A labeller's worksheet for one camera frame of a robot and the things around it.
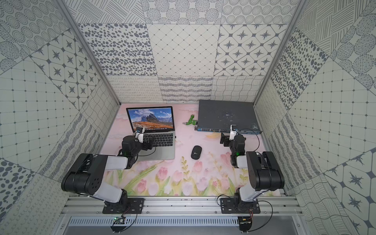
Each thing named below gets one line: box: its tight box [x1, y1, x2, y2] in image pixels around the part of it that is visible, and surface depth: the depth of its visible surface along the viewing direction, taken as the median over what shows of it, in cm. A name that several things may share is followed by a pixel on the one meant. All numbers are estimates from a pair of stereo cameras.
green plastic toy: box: [182, 114, 198, 126], surface depth 109 cm
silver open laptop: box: [126, 105, 176, 162], surface depth 97 cm
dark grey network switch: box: [194, 99, 263, 135], surface depth 109 cm
